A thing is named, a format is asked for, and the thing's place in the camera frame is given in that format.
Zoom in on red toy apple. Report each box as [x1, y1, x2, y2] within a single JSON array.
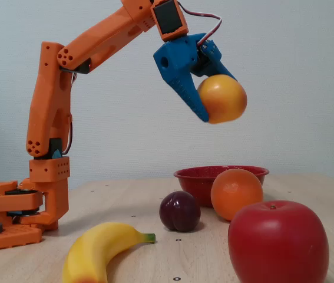
[[227, 200, 330, 283]]

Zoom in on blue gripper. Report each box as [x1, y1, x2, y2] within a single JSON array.
[[153, 32, 239, 123]]

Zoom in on orange robot base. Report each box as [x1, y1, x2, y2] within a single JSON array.
[[0, 170, 44, 251]]

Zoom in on yellow toy banana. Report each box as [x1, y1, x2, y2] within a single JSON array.
[[62, 221, 157, 283]]

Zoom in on red speckled bowl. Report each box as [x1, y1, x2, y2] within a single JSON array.
[[173, 165, 270, 209]]

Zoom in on yellow orange toy peach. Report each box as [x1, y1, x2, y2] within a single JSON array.
[[197, 74, 248, 124]]

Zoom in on arm servo cable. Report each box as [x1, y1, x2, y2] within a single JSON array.
[[62, 72, 78, 154]]

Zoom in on dark purple toy plum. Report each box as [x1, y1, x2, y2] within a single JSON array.
[[158, 190, 201, 232]]

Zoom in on orange toy orange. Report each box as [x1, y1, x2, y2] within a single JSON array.
[[210, 168, 264, 221]]

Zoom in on gripper servo cable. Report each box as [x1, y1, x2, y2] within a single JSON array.
[[177, 1, 223, 47]]

